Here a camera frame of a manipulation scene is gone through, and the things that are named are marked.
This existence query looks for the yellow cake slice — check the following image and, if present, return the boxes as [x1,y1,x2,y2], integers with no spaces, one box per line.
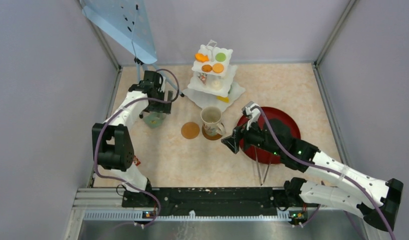
[216,96,230,103]

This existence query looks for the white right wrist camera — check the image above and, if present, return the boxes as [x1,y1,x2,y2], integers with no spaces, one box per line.
[242,101,261,130]

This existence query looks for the light blue perforated board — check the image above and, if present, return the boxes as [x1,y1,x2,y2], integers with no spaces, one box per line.
[80,0,158,65]

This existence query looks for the white round mousse cake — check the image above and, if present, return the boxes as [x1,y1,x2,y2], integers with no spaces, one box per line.
[210,79,223,91]

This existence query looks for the cream floral mug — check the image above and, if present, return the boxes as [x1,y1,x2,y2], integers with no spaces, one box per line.
[200,106,226,137]

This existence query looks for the red round tray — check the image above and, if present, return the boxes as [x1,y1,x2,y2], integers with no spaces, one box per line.
[239,106,301,165]

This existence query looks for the white strawberry cake slice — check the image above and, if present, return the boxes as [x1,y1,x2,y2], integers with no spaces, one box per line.
[197,73,208,86]

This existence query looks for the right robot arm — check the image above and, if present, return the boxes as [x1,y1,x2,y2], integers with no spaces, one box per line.
[221,118,404,232]

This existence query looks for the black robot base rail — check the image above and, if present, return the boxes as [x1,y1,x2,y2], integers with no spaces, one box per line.
[121,187,306,217]

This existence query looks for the orange fish-shaped cookie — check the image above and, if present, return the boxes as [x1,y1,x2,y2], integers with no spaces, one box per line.
[194,52,210,63]

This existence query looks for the red snack packet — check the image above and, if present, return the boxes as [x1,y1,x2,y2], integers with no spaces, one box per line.
[133,156,141,166]

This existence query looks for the mint green cup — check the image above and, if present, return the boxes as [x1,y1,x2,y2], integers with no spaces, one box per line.
[143,112,167,129]

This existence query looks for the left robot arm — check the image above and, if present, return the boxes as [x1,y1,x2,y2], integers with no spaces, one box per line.
[91,68,179,207]

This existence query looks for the round tan biscuit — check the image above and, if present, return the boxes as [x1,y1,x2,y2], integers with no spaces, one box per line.
[212,63,225,74]

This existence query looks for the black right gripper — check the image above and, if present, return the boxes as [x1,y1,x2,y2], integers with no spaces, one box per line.
[221,115,282,157]

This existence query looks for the orange chip cookie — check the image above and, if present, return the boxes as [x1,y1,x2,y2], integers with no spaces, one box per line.
[201,64,213,73]

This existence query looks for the white three-tier cake stand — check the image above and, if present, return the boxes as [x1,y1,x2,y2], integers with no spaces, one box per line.
[182,40,246,112]

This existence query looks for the metal serving tongs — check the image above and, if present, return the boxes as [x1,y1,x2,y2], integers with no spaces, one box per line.
[254,148,272,186]

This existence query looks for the dark wooden saucer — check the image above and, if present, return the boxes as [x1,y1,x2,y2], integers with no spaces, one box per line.
[201,127,223,141]

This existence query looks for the light wooden coaster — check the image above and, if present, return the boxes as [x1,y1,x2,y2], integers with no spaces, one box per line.
[181,122,201,140]

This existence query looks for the green macaron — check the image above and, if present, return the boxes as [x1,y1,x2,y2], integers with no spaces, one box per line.
[214,52,227,63]

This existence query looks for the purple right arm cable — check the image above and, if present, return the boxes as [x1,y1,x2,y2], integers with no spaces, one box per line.
[250,105,398,240]

